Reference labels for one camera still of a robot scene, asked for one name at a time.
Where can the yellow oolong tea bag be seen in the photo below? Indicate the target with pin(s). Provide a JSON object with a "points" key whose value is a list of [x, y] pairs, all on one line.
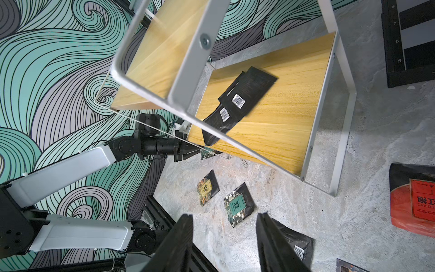
{"points": [[207, 188]]}

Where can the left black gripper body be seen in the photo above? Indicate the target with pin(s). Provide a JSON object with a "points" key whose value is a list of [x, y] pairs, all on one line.
{"points": [[152, 146]]}

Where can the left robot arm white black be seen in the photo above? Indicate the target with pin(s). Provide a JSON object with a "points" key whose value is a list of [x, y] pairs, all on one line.
{"points": [[42, 211]]}

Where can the red tea bag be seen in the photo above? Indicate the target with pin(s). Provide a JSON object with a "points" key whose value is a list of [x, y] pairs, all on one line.
{"points": [[412, 198]]}

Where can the green jasmine tea bag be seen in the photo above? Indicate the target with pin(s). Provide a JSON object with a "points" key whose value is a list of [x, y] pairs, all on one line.
{"points": [[239, 204], [207, 153]]}

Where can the black orange tea bag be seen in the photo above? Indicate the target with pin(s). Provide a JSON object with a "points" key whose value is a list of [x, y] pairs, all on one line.
{"points": [[343, 266]]}

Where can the green jasmine tea bag top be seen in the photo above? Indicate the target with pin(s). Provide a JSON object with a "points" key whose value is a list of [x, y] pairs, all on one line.
{"points": [[239, 204]]}

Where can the black tea bag barcode top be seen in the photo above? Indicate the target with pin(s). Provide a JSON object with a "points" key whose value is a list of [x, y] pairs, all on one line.
{"points": [[302, 244]]}

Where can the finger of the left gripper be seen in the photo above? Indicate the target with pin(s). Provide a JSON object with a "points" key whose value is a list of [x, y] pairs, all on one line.
{"points": [[187, 151]]}

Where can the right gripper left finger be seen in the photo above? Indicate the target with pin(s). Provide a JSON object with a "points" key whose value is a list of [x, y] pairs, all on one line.
{"points": [[174, 254]]}

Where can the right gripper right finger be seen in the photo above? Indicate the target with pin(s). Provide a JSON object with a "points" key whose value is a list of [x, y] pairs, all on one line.
{"points": [[275, 254]]}

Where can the checkerboard calibration mat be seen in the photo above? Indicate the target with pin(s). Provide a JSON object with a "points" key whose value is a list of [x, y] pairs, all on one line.
{"points": [[409, 41]]}

